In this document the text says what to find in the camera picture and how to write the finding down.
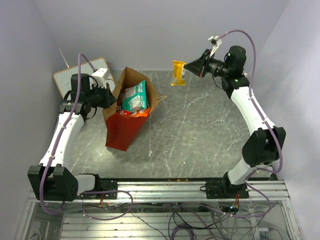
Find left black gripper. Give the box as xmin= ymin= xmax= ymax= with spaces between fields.
xmin=86 ymin=82 xmax=118 ymax=109

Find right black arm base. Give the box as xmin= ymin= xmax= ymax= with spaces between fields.
xmin=199 ymin=172 xmax=249 ymax=199

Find red cookie snack packet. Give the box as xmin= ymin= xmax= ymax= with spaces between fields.
xmin=116 ymin=104 xmax=132 ymax=116

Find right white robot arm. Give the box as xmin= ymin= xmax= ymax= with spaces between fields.
xmin=184 ymin=45 xmax=286 ymax=198

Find Fox's candy bag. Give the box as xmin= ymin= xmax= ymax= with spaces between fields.
xmin=129 ymin=107 xmax=151 ymax=118

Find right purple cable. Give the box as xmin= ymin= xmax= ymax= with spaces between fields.
xmin=199 ymin=29 xmax=284 ymax=219

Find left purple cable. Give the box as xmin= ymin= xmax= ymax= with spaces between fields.
xmin=38 ymin=52 xmax=134 ymax=221

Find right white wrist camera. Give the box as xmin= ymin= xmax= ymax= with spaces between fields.
xmin=208 ymin=35 xmax=222 ymax=58

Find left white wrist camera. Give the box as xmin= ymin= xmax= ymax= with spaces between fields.
xmin=91 ymin=67 xmax=113 ymax=88

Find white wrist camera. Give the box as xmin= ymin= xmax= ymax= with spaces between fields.
xmin=91 ymin=67 xmax=113 ymax=88
xmin=208 ymin=35 xmax=222 ymax=58

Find red brown paper bag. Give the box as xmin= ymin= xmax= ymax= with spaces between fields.
xmin=102 ymin=67 xmax=158 ymax=151

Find teal white snack packet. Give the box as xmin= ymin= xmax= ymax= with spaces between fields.
xmin=120 ymin=80 xmax=149 ymax=113

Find yellow snack bar packet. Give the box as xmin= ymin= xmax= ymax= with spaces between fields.
xmin=171 ymin=60 xmax=186 ymax=86

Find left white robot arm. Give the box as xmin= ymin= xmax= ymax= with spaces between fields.
xmin=27 ymin=68 xmax=116 ymax=202

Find aluminium frame rail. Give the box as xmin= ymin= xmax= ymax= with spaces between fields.
xmin=27 ymin=181 xmax=291 ymax=203

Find yellow framed whiteboard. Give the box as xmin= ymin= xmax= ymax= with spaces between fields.
xmin=52 ymin=57 xmax=112 ymax=99

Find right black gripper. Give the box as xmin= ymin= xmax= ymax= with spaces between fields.
xmin=183 ymin=49 xmax=230 ymax=79

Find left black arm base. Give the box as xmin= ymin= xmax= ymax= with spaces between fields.
xmin=75 ymin=173 xmax=118 ymax=200

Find purple cable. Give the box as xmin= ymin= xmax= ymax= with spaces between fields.
xmin=38 ymin=52 xmax=134 ymax=221
xmin=199 ymin=29 xmax=284 ymax=219

